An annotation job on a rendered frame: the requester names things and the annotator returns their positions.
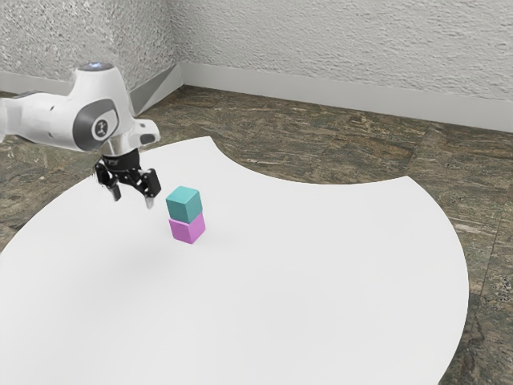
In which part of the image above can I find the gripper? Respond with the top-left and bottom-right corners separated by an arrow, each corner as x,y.
94,148 -> 162,210

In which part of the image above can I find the pink block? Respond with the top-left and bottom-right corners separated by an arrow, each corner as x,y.
168,210 -> 207,245

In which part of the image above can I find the teal block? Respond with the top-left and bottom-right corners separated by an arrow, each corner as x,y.
165,185 -> 202,225

